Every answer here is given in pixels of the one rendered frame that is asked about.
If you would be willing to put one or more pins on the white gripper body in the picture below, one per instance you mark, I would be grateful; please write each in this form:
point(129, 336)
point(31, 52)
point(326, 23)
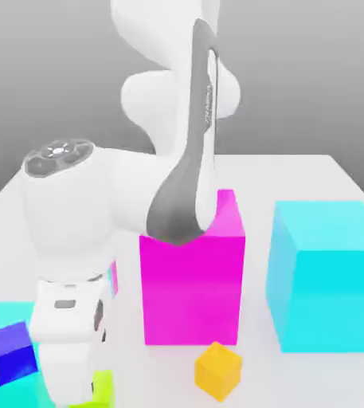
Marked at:
point(65, 369)

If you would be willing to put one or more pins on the small lime green cube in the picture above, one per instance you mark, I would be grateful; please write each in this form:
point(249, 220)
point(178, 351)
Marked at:
point(104, 387)

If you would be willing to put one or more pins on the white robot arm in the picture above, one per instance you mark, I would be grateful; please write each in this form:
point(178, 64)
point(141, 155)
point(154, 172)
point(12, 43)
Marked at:
point(73, 216)

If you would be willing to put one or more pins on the small blue cube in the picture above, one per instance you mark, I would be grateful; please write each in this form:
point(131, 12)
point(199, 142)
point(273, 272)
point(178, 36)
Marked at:
point(11, 353)

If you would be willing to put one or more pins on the small orange cube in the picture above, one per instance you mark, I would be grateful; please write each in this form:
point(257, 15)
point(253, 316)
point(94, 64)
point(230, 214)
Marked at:
point(218, 371)

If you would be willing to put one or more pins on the large magenta box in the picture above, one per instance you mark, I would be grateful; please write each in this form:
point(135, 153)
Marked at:
point(191, 293)

